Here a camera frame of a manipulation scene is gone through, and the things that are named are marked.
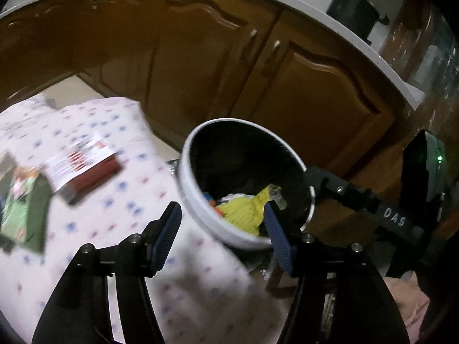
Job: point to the black cooking pot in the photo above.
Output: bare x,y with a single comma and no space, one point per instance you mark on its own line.
353,9

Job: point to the wooden cabinet door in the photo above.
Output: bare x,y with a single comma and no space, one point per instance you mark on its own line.
200,71
312,107
71,36

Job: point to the white floral cloth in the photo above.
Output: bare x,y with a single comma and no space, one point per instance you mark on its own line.
107,222

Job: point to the white bin with black liner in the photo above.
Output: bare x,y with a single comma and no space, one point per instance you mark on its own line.
233,157

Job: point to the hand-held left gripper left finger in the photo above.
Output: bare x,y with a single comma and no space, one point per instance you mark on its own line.
165,238

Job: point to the orange and blue wrapper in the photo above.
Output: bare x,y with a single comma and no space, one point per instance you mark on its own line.
215,206

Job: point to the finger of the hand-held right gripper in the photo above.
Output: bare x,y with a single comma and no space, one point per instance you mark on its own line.
358,197

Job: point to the yellow wrapper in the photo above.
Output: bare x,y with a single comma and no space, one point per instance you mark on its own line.
244,211

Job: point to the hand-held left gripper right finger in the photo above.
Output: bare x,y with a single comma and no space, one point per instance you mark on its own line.
278,238

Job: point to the red and white box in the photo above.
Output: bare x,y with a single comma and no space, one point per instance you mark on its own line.
84,166

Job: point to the green packet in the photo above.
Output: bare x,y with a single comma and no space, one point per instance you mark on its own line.
25,208

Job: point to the pink cloth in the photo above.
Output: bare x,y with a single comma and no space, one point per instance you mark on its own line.
408,308

